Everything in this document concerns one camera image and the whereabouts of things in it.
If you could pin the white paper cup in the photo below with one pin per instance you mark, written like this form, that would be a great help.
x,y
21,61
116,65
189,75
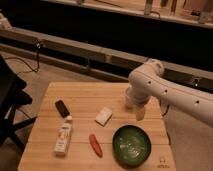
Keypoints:
x,y
128,103

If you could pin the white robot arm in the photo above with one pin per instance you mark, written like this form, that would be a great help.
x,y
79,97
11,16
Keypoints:
x,y
147,80

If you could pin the black office chair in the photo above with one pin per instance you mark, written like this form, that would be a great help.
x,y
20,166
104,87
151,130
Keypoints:
x,y
12,97

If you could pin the black phone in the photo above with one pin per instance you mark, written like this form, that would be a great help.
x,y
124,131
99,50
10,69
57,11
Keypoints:
x,y
62,109

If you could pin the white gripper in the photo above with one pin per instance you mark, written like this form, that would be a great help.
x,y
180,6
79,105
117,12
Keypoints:
x,y
138,102

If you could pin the white squeeze bottle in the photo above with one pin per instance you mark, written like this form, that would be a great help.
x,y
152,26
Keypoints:
x,y
63,138

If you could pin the green bowl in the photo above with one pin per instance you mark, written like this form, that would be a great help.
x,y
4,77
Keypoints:
x,y
131,145

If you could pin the white sponge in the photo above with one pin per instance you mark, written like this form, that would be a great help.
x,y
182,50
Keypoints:
x,y
103,116

